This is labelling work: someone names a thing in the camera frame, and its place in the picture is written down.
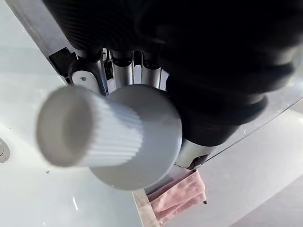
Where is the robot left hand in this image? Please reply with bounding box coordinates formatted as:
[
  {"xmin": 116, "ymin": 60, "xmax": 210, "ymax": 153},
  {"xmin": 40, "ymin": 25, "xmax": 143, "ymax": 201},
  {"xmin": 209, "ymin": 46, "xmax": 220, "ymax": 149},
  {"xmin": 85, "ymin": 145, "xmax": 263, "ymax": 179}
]
[{"xmin": 42, "ymin": 0, "xmax": 303, "ymax": 170}]

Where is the white bottle with ribbed cap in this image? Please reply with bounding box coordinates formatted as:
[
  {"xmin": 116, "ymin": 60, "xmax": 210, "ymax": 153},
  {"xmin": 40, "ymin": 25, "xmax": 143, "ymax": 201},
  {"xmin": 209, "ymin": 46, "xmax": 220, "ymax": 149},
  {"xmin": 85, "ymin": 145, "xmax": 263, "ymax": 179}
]
[{"xmin": 36, "ymin": 84, "xmax": 183, "ymax": 191}]

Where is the pink towel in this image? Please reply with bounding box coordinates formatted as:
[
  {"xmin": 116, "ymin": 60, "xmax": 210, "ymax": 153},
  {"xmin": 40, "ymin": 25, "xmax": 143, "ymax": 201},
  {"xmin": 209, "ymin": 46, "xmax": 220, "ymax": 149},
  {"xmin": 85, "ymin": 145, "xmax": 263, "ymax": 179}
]
[{"xmin": 146, "ymin": 169, "xmax": 209, "ymax": 227}]

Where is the white ceramic sink basin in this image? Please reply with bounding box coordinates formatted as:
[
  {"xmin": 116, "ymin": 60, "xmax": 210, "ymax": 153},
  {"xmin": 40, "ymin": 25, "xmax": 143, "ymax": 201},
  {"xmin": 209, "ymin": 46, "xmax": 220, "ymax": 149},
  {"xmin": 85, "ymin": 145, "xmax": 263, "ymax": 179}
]
[{"xmin": 0, "ymin": 0, "xmax": 143, "ymax": 227}]

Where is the silver sink drain plug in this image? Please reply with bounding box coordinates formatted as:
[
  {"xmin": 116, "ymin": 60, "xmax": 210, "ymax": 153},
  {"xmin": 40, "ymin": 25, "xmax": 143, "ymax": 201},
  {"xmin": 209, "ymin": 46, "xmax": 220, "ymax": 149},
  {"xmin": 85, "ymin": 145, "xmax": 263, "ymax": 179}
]
[{"xmin": 0, "ymin": 138, "xmax": 10, "ymax": 164}]

